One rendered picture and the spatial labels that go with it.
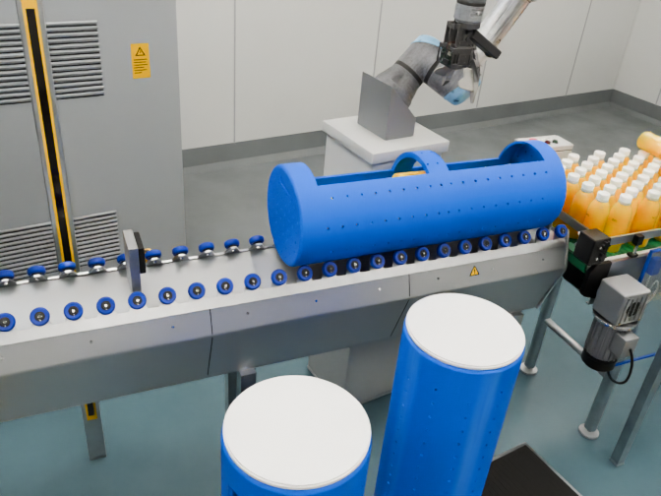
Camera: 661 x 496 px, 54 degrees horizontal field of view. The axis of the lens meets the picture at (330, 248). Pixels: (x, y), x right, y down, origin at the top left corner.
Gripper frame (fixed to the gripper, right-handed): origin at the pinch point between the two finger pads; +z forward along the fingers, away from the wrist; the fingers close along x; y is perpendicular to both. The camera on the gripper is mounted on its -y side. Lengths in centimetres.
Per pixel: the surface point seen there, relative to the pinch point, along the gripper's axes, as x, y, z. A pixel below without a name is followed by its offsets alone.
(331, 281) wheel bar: 11, 39, 49
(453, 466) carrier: 66, 29, 68
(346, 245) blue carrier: 13, 37, 36
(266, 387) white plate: 56, 74, 38
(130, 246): 2, 92, 34
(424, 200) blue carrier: 12.5, 13.8, 25.1
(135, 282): 4, 91, 44
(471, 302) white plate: 44, 17, 37
